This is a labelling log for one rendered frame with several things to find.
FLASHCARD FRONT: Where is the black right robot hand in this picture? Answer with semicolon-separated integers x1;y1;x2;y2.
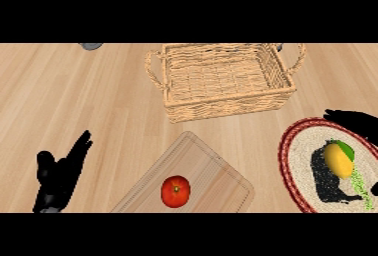
322;109;378;198

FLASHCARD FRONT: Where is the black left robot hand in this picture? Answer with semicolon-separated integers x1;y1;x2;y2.
31;129;94;214

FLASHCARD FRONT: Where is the yellow lemon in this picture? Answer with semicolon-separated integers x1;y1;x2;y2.
322;139;357;180

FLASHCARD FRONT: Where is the round woven red-rimmed placemat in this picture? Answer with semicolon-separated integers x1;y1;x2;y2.
277;116;378;214

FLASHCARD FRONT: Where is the tan wicker basket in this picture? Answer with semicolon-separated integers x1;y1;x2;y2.
143;43;307;124

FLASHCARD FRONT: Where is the red tomato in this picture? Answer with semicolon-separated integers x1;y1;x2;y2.
159;175;192;209

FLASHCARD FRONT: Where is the pale wooden cutting board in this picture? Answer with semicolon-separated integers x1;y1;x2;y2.
109;130;257;214

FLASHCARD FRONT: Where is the grey rounded object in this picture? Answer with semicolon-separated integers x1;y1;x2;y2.
78;42;105;51

